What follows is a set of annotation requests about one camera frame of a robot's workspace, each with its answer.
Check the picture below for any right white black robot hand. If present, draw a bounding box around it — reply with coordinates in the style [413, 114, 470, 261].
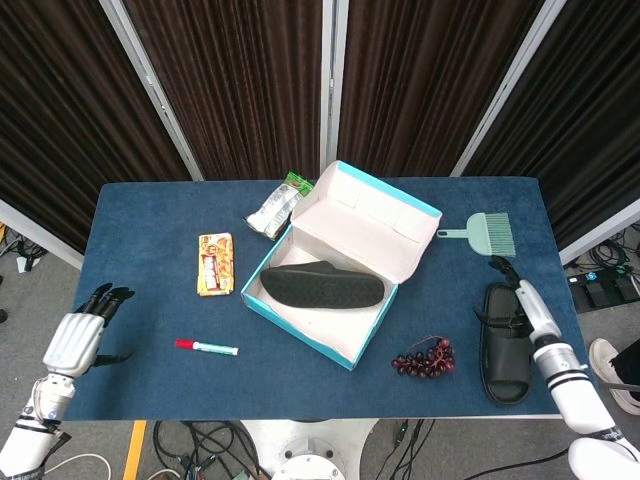
[473, 254, 564, 346]

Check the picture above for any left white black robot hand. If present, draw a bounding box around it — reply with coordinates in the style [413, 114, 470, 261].
[42, 282, 136, 379]

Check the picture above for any black slipper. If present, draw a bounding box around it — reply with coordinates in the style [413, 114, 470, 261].
[479, 282, 535, 406]
[259, 260, 386, 310]

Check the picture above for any light blue shoe box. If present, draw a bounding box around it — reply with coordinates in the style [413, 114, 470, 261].
[240, 159, 444, 371]

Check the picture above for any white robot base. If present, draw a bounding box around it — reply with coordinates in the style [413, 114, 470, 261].
[239, 418, 381, 480]

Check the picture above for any pale green hand brush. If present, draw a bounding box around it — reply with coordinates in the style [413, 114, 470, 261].
[435, 212, 517, 259]

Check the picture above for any orange snack packet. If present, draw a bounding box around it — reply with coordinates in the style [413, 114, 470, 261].
[196, 232, 236, 299]

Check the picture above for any white shoe of person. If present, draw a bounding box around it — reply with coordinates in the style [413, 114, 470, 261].
[588, 338, 640, 417]

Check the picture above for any blue table cloth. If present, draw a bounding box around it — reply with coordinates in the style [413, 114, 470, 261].
[64, 175, 591, 422]

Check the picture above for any black trouser leg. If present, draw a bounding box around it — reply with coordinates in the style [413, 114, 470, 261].
[612, 339, 640, 386]

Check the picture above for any yellow floor tape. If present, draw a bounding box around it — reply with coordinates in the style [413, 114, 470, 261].
[122, 419, 148, 480]

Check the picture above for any dark purple grape bunch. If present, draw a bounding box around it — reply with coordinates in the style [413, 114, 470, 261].
[391, 335, 457, 380]

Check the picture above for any red cap marker pen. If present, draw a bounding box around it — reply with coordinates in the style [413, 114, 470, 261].
[174, 338, 240, 358]

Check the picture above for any dark brown partition panel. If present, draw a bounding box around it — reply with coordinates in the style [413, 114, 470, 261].
[0, 0, 204, 256]
[322, 0, 571, 179]
[99, 0, 334, 181]
[449, 0, 640, 264]

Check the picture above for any green white snack packet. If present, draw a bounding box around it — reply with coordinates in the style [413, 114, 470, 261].
[244, 169, 315, 242]

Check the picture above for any white floor cable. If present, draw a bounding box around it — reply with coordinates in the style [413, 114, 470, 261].
[47, 452, 114, 480]

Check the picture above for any black floor cable bundle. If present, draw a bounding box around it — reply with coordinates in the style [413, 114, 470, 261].
[152, 420, 261, 480]

